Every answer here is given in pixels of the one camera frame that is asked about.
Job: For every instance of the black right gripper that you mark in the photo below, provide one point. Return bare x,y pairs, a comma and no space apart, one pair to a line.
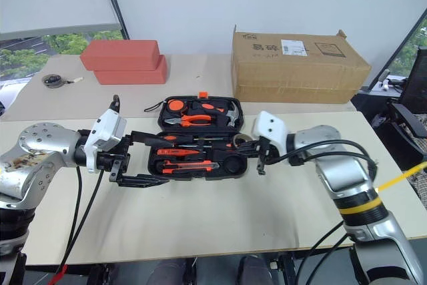
267,151

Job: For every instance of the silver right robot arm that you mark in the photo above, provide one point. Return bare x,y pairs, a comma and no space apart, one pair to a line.
343,171

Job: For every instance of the dark rounded shape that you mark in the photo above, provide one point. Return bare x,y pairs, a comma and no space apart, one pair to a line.
166,271
255,270

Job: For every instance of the red foam block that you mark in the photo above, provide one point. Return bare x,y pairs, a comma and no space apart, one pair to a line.
120,54
133,77

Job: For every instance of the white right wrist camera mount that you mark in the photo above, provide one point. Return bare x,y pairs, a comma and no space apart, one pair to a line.
270,128

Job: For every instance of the black table leg frame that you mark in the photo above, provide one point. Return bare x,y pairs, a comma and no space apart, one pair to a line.
285,270

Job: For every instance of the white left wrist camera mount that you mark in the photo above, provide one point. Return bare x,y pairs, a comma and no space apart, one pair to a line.
106,128

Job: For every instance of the brown cardboard box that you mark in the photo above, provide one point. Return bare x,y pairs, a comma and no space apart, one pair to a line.
297,74

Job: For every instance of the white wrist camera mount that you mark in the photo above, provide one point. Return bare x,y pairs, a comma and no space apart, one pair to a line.
270,128
106,128

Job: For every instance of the orange black tape measure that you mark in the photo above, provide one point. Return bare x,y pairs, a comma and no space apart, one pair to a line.
175,106

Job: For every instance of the grey roller blind bar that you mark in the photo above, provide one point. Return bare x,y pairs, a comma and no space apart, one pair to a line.
60,30

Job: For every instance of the black tool case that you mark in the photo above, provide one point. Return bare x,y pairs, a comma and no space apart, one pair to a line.
233,165

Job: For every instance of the small white black gadget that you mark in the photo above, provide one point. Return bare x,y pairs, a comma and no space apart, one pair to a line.
385,83

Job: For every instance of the dark tape roll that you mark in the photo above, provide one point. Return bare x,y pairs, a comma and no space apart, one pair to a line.
243,136

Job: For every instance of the black office chair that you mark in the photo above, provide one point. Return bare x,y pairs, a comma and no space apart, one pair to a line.
415,78

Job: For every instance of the orange test pen screwdriver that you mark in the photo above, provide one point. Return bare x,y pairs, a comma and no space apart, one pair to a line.
177,152

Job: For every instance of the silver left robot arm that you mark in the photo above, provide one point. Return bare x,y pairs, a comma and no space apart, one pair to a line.
43,151

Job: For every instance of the small claw hammer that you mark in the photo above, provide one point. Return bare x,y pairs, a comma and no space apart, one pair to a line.
231,116

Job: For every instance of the orange black utility knife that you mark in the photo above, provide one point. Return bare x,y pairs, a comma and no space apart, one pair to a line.
187,165

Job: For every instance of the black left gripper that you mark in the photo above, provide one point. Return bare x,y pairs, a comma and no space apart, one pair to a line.
115,161

